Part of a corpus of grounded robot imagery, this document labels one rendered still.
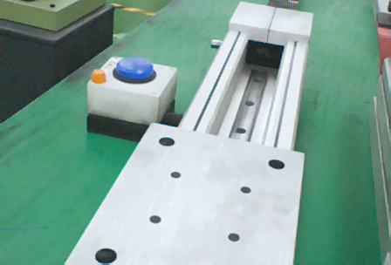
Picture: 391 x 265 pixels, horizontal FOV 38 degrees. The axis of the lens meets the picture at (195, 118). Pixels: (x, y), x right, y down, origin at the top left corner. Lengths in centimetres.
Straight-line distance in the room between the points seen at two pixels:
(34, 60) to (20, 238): 45
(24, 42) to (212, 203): 62
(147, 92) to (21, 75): 38
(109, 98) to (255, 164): 26
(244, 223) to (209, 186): 4
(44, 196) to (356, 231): 29
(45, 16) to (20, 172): 38
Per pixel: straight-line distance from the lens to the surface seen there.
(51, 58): 89
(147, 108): 59
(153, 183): 34
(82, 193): 54
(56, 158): 59
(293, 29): 71
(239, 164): 37
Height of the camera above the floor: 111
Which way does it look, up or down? 29 degrees down
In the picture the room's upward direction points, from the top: 6 degrees clockwise
